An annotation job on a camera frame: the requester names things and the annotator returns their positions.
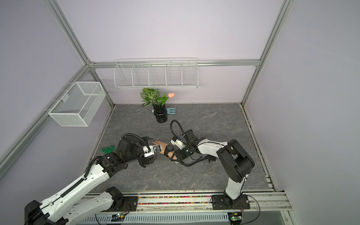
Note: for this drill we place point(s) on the green artificial plant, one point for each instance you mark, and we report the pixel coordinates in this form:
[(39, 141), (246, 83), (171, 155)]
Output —
[(151, 96)]

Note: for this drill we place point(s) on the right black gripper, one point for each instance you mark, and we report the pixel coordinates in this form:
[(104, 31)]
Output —
[(178, 155)]

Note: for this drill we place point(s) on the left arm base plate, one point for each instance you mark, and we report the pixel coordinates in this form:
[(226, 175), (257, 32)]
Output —
[(124, 204)]

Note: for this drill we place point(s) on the light blue plastic block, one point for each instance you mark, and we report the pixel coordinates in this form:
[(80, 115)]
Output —
[(170, 110)]

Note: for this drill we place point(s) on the white wire basket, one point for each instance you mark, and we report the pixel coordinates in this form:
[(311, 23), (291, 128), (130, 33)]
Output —
[(79, 104)]

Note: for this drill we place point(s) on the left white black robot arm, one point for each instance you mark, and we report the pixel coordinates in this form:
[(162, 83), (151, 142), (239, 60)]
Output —
[(62, 208)]

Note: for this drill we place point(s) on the black plant pot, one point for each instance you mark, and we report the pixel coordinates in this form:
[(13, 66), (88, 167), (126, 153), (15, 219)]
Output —
[(161, 118)]

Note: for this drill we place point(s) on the left small circuit board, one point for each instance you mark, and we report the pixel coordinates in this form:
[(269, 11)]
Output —
[(117, 217)]

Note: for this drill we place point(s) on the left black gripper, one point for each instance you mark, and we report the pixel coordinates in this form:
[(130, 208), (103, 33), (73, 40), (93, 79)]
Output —
[(144, 141)]

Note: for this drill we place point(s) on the green toy rake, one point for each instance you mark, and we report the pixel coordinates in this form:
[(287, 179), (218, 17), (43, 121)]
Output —
[(108, 149)]

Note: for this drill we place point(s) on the white slotted cable duct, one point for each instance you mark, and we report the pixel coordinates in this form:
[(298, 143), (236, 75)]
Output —
[(160, 219)]

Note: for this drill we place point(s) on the aluminium front rail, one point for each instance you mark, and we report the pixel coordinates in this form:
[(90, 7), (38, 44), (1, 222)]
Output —
[(200, 201)]

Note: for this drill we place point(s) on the right green circuit board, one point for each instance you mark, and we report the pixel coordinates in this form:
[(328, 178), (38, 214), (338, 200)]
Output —
[(235, 217)]

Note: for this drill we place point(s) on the mannequin hand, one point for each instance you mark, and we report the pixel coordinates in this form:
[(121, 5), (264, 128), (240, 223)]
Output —
[(206, 147)]

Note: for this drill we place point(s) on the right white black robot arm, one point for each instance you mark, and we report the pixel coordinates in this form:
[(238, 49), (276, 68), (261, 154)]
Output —
[(236, 162)]

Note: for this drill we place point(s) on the black wrist watch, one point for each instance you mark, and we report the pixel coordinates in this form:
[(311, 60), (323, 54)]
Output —
[(169, 151)]

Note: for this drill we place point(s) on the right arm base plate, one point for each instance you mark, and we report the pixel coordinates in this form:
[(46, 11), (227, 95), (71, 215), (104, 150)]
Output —
[(223, 202)]

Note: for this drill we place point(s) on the long white wire shelf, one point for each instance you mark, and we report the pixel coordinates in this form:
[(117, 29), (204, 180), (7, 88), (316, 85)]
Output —
[(156, 73)]

